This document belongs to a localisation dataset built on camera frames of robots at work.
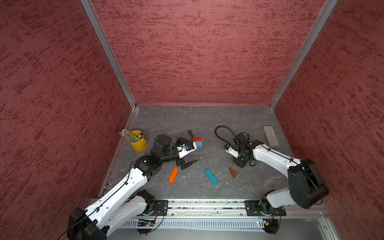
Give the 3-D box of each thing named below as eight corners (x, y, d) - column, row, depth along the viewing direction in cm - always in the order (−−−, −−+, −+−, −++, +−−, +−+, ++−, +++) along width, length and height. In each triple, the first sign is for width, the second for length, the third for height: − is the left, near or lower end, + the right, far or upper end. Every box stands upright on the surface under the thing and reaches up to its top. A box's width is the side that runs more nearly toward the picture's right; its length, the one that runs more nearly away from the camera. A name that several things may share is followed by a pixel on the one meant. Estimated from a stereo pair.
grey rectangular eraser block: (268, 147, 100) (270, 144, 97) (261, 128, 110) (263, 125, 107) (278, 147, 100) (280, 144, 97) (270, 128, 110) (272, 125, 107)
